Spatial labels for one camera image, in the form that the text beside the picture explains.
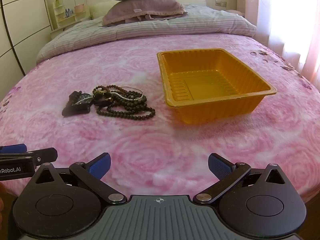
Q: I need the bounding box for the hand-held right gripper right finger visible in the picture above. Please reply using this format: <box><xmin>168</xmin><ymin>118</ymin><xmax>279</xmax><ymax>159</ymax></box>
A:
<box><xmin>193</xmin><ymin>153</ymin><xmax>287</xmax><ymax>204</ymax></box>

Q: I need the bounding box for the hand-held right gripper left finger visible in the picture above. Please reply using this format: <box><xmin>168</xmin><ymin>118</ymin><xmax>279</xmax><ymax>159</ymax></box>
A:
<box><xmin>32</xmin><ymin>152</ymin><xmax>127</xmax><ymax>204</ymax></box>

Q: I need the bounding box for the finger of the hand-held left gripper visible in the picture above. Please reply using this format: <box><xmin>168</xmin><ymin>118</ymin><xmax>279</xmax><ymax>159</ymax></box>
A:
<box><xmin>0</xmin><ymin>148</ymin><xmax>58</xmax><ymax>168</ymax></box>
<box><xmin>0</xmin><ymin>144</ymin><xmax>27</xmax><ymax>154</ymax></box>

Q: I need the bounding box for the black watch with silver dial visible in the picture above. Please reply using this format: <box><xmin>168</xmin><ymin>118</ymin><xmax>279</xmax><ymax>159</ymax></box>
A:
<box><xmin>62</xmin><ymin>91</ymin><xmax>94</xmax><ymax>117</ymax></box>

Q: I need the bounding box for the dark bead necklace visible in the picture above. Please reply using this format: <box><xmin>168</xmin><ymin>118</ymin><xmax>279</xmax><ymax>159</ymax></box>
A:
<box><xmin>96</xmin><ymin>86</ymin><xmax>156</xmax><ymax>121</ymax></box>

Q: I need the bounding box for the black and gold watch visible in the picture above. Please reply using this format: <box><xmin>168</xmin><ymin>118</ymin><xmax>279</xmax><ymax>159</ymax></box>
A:
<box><xmin>92</xmin><ymin>91</ymin><xmax>113</xmax><ymax>107</ymax></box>

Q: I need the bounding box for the white pearl necklace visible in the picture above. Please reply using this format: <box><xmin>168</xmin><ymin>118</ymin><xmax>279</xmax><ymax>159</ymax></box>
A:
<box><xmin>71</xmin><ymin>86</ymin><xmax>146</xmax><ymax>105</ymax></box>

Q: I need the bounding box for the orange plastic tray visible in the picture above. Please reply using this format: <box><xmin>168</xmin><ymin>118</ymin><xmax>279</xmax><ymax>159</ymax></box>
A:
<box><xmin>157</xmin><ymin>48</ymin><xmax>277</xmax><ymax>125</ymax></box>

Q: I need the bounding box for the pink floral blanket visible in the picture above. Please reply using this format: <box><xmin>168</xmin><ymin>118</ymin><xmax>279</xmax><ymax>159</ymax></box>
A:
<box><xmin>0</xmin><ymin>32</ymin><xmax>320</xmax><ymax>203</ymax></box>

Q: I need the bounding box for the cream wardrobe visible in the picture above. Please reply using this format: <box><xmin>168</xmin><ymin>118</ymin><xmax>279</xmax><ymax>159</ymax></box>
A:
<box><xmin>0</xmin><ymin>0</ymin><xmax>54</xmax><ymax>78</ymax></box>

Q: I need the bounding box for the cream shelf unit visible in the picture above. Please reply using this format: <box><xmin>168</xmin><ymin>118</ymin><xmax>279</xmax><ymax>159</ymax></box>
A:
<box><xmin>50</xmin><ymin>0</ymin><xmax>93</xmax><ymax>39</ymax></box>

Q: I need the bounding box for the striped grey quilt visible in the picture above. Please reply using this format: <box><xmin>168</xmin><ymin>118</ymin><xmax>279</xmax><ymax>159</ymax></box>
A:
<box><xmin>36</xmin><ymin>4</ymin><xmax>257</xmax><ymax>64</ymax></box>

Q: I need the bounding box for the pink sheer curtain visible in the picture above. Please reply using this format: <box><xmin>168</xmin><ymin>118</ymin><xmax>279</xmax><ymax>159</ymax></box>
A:
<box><xmin>236</xmin><ymin>0</ymin><xmax>320</xmax><ymax>90</ymax></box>

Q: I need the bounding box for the mauve pillow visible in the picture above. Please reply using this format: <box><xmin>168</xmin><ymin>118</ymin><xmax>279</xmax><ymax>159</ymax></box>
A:
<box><xmin>101</xmin><ymin>0</ymin><xmax>187</xmax><ymax>26</ymax></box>

